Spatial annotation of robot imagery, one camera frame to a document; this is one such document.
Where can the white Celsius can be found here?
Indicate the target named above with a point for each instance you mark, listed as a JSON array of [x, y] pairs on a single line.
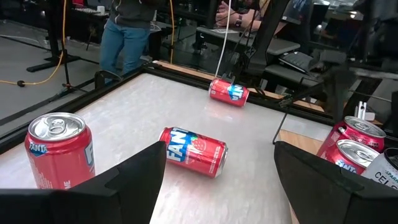
[[384, 169]]

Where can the black tripod stand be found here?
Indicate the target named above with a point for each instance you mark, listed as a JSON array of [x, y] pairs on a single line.
[[66, 68]]

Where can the grey desk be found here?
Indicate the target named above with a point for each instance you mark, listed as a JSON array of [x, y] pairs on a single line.
[[280, 46]]

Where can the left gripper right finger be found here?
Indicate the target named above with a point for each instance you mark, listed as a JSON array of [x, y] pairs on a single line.
[[317, 193]]

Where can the wooden shelf with black frame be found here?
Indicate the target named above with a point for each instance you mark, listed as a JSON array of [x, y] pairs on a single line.
[[298, 140]]

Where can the black keyboard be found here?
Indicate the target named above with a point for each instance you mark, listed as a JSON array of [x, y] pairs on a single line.
[[297, 60]]

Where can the person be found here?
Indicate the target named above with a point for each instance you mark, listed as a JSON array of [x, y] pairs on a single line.
[[239, 18], [127, 37]]

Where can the dark red soda can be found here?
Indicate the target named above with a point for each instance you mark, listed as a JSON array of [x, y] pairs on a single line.
[[354, 133]]

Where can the black frame clamp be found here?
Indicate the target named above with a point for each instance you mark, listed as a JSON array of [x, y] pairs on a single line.
[[105, 76]]

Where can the silver aluminium bracket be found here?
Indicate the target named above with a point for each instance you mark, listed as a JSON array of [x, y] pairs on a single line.
[[360, 110]]

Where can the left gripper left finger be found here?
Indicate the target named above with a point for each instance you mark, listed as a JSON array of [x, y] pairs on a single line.
[[124, 193]]

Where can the white cup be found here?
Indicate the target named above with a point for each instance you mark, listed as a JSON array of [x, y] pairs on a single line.
[[100, 9]]

